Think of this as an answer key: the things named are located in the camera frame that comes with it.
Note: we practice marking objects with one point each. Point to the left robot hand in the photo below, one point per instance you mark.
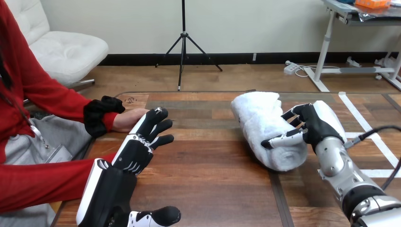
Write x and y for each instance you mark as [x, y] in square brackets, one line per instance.
[125, 159]

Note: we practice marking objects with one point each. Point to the person's hand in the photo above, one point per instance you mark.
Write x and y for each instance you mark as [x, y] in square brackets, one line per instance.
[127, 120]

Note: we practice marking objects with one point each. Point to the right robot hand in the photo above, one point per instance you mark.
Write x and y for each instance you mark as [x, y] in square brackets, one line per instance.
[316, 123]

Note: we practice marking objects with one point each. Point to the white towel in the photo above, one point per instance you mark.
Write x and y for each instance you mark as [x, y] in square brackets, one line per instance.
[261, 122]

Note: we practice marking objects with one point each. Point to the person's forearm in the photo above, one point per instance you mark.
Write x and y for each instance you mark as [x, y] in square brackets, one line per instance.
[47, 181]
[78, 108]

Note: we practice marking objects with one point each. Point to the person's body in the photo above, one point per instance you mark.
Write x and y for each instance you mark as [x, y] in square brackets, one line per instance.
[18, 94]

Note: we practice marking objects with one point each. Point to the white power strip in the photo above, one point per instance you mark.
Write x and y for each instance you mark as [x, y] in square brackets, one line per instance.
[290, 68]

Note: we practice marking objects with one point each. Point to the white desk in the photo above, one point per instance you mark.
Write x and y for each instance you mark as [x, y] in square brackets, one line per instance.
[327, 40]

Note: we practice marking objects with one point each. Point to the white cushioned chair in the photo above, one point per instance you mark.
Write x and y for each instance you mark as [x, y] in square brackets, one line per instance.
[67, 51]

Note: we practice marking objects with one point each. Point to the black tripod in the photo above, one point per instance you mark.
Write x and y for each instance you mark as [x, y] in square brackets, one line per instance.
[183, 40]

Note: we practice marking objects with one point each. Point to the foil sheet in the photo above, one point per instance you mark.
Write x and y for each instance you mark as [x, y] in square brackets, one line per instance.
[377, 14]

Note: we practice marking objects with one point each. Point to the orange thing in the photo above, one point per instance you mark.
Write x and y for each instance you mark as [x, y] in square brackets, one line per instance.
[372, 3]

